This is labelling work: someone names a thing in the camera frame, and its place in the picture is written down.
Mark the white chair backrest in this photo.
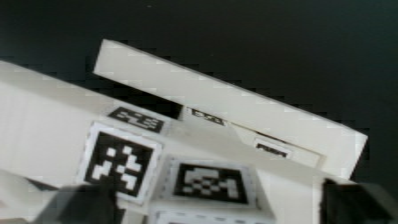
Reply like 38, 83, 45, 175
166, 118, 326, 224

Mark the white long front beam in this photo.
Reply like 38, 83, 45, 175
0, 59, 186, 208

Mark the white L-shaped fence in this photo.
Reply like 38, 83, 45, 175
95, 40, 369, 178

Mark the white short chair leg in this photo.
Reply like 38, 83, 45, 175
180, 107, 322, 168

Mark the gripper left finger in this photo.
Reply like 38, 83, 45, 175
34, 184, 125, 224

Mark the white small tagged cube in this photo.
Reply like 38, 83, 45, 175
148, 156, 276, 224

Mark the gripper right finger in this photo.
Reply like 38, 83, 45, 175
321, 179, 398, 224

